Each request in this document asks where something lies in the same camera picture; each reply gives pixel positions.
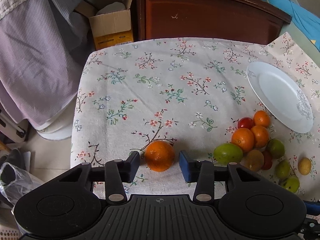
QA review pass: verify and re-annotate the floral tablecloth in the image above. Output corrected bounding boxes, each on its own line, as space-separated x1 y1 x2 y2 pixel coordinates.
71 34 319 201

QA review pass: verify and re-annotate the clear plastic bag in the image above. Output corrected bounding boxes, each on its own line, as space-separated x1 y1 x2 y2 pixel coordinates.
1 162 44 207

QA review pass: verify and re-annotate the open cardboard box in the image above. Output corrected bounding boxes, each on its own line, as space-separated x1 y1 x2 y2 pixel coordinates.
75 0 134 50

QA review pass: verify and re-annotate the lilac checked cloth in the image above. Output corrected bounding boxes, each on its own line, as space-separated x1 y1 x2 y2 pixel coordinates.
1 0 93 129

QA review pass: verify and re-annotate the white ceramic plate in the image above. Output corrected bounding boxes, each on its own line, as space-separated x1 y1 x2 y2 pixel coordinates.
246 62 313 133

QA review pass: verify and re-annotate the brown kiwi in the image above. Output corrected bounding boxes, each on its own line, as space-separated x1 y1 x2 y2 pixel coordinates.
243 150 264 172

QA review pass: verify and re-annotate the large orange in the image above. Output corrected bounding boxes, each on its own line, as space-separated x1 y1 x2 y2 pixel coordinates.
144 140 175 172

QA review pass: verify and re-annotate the red cherry tomato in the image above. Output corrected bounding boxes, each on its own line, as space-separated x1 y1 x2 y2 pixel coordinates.
238 117 254 129
261 150 273 170

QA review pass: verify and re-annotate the blue patterned fabric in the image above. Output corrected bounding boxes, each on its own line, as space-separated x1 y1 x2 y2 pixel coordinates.
262 0 320 50

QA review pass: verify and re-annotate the dark red wooden cabinet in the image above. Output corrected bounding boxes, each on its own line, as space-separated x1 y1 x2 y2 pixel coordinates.
136 0 292 44

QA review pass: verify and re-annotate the small yellow-brown kiwi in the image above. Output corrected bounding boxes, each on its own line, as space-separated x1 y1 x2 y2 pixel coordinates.
298 158 312 176

